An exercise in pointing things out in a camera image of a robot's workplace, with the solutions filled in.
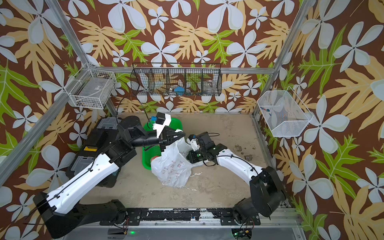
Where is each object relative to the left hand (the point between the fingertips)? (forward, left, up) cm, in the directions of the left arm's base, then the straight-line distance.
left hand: (184, 132), depth 57 cm
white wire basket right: (+24, -56, -15) cm, 63 cm away
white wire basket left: (+37, +56, -7) cm, 67 cm away
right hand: (+5, 0, -29) cm, 30 cm away
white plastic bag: (-6, +6, -21) cm, 23 cm away
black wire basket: (+52, +11, -10) cm, 54 cm away
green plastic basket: (-4, +14, -7) cm, 17 cm away
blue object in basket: (+43, +5, -13) cm, 45 cm away
